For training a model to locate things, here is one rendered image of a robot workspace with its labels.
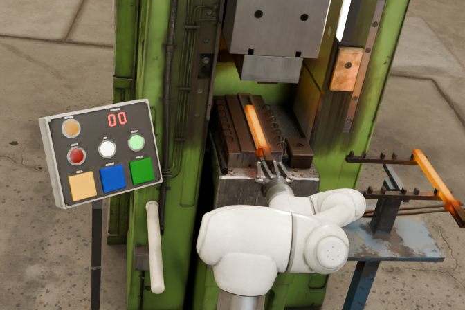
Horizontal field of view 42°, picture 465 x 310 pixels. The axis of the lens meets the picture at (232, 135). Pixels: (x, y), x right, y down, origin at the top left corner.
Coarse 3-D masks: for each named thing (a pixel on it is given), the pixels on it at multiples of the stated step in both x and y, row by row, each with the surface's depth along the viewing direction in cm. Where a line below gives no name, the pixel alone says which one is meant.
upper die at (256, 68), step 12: (240, 60) 203; (252, 60) 198; (264, 60) 199; (276, 60) 200; (288, 60) 200; (300, 60) 201; (240, 72) 202; (252, 72) 201; (264, 72) 202; (276, 72) 202; (288, 72) 203
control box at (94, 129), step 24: (48, 120) 180; (72, 120) 184; (96, 120) 188; (144, 120) 197; (48, 144) 182; (72, 144) 184; (96, 144) 188; (120, 144) 192; (144, 144) 197; (48, 168) 187; (72, 168) 184; (96, 168) 188; (96, 192) 188; (120, 192) 193
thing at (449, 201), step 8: (416, 152) 224; (416, 160) 223; (424, 160) 220; (424, 168) 217; (432, 168) 216; (432, 176) 212; (432, 184) 211; (440, 184) 208; (440, 192) 206; (448, 192) 205; (448, 200) 200; (456, 200) 200; (448, 208) 200; (456, 208) 197; (456, 216) 197; (464, 216) 194; (464, 224) 193
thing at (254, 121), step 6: (246, 108) 241; (252, 108) 241; (252, 114) 237; (252, 120) 233; (258, 120) 234; (252, 126) 231; (258, 126) 230; (258, 132) 226; (258, 138) 222; (264, 138) 223; (258, 144) 221; (264, 144) 220; (258, 150) 217; (264, 150) 214; (270, 150) 217; (270, 156) 211; (270, 162) 210; (270, 168) 212
